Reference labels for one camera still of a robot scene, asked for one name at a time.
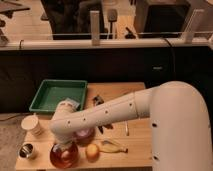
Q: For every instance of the white post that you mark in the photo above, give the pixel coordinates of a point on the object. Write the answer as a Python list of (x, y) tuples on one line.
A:
[(193, 23), (95, 28)]

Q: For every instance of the white horizontal rail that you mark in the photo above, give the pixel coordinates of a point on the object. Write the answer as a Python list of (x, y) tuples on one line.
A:
[(104, 44)]

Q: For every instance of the green plastic tray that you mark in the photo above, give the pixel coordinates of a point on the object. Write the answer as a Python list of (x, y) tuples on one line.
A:
[(51, 92)]

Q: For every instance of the dark scissors tool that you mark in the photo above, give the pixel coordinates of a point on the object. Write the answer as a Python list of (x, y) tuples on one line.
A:
[(97, 100)]

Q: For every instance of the white post left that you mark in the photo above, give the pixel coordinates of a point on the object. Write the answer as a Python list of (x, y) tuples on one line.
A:
[(95, 28)]

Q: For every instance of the white paper cup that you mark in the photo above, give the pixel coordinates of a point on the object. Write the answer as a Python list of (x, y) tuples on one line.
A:
[(31, 124)]

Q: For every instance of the small metal cup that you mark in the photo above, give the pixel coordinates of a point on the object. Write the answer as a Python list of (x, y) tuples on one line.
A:
[(27, 151)]

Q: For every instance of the red bowl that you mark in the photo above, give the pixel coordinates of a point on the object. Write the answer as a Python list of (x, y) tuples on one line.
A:
[(64, 156)]

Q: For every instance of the white post right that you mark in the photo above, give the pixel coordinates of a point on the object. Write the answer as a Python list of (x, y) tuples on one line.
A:
[(193, 23)]

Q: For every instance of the wooden board table top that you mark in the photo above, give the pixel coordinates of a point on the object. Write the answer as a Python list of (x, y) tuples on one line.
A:
[(137, 158)]

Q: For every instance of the metal spoon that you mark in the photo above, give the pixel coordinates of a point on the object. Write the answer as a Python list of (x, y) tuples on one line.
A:
[(126, 128)]

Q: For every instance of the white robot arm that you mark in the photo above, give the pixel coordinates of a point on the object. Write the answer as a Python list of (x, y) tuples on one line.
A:
[(179, 121)]

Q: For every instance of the yellow apple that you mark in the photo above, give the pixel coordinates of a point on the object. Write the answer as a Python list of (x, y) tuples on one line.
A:
[(92, 151)]

